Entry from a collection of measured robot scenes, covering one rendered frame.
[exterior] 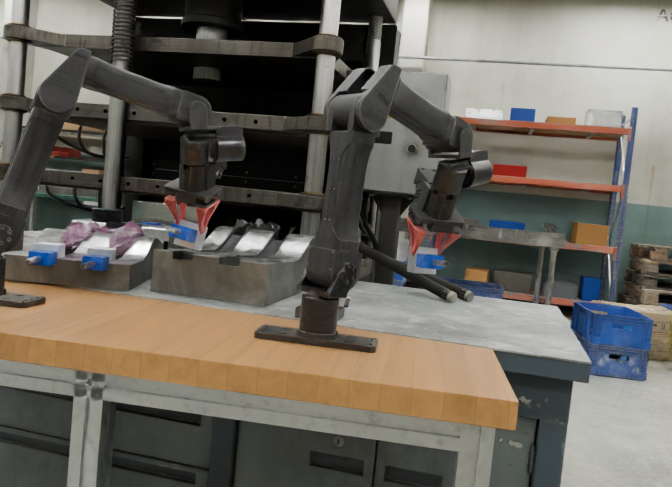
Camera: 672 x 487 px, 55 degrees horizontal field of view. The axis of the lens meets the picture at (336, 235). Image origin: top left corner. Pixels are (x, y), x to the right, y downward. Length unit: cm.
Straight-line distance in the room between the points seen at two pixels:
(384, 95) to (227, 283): 53
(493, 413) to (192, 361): 41
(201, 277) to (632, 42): 737
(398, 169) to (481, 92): 600
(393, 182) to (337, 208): 110
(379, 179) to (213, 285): 93
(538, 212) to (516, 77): 161
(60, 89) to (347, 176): 53
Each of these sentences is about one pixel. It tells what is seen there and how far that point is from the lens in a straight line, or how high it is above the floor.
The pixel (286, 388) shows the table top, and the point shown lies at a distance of 91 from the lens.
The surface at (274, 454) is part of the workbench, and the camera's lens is 140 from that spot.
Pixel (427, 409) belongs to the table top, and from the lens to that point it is 89.
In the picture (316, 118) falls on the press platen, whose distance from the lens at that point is 207.
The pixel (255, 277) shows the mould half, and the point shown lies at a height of 86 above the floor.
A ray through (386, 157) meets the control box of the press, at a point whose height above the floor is 119.
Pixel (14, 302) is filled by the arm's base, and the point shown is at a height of 81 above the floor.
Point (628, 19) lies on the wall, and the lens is 843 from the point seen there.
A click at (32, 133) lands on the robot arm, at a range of 127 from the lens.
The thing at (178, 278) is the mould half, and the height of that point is 84.
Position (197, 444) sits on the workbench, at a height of 49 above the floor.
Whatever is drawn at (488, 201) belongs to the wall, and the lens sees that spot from 799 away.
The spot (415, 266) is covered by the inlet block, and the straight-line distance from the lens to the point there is 134.
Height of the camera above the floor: 104
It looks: 3 degrees down
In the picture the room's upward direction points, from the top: 6 degrees clockwise
